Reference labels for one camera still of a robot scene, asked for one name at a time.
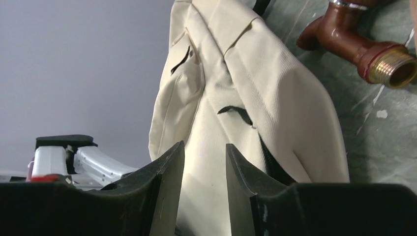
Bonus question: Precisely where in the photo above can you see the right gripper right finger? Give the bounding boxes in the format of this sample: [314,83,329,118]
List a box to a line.
[226,144,294,236]

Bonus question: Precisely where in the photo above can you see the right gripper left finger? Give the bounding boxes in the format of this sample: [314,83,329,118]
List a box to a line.
[101,141,184,236]

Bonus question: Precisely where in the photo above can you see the cream canvas backpack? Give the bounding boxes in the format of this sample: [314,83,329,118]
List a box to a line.
[149,0,350,236]

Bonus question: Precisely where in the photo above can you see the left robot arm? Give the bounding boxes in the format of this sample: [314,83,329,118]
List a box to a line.
[27,134,137,190]

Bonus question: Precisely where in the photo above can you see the brown pipe tee fitting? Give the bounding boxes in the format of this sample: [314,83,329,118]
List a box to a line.
[296,0,417,89]

